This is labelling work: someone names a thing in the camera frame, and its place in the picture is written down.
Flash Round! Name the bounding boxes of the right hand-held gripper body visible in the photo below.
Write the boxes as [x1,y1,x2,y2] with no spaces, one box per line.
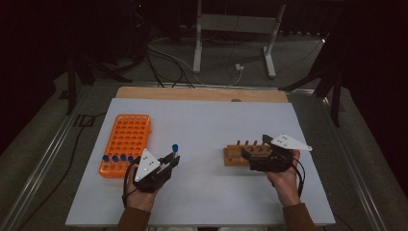
[248,133,314,173]

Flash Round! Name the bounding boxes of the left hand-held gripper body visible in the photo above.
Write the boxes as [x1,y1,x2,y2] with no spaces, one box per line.
[134,147,173,194]

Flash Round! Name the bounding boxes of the wooden test tube rack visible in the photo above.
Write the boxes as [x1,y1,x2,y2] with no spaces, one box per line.
[223,140,274,167]

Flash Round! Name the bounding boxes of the orange plastic test tube rack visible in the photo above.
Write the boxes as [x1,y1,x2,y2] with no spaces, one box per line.
[98,114,152,179]

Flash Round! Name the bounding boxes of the person's left hand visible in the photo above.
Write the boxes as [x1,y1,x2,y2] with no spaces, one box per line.
[123,167,162,213]

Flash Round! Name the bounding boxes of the person's right hand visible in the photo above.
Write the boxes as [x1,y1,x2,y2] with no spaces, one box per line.
[264,149,303,208]

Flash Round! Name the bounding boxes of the white table mat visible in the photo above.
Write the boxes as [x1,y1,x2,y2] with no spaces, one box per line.
[65,97,337,227]

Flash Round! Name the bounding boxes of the black tripod stand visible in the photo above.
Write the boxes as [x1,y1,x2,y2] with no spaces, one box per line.
[278,32,344,128]
[64,47,134,116]

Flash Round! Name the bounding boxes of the white metal stand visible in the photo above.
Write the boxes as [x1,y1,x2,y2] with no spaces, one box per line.
[191,0,287,79]

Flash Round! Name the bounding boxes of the left hand-held gripper cable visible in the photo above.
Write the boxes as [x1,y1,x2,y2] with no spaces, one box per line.
[121,155,142,208]

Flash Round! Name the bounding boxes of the hand-held gripper cable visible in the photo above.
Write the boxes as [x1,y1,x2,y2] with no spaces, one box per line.
[121,155,142,208]
[292,156,306,198]

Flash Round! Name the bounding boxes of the right hand-held gripper cable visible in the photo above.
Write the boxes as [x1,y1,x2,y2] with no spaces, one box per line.
[292,156,306,198]

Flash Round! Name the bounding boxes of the white plug with cable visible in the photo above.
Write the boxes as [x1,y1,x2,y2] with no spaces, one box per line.
[228,63,245,88]

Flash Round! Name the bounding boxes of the metal rail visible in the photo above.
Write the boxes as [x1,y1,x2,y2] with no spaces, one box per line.
[319,94,391,231]
[0,84,94,231]

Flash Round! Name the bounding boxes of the long black floor cable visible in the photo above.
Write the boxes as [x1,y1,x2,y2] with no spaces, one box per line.
[15,112,108,231]

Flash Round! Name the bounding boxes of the black floor cables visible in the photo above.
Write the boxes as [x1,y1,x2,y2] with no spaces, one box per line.
[144,47,195,90]

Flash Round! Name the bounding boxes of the white floor cable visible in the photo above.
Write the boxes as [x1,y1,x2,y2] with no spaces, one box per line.
[147,42,206,87]

